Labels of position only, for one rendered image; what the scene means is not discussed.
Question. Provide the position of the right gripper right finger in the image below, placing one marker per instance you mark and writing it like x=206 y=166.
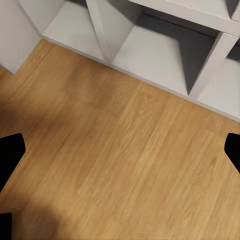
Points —
x=232 y=149

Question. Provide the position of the digital camera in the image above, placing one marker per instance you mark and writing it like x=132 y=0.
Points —
x=5 y=226

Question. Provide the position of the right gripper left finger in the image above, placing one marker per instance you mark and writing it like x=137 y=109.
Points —
x=12 y=149

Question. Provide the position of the bookcase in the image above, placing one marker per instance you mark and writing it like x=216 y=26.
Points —
x=202 y=69

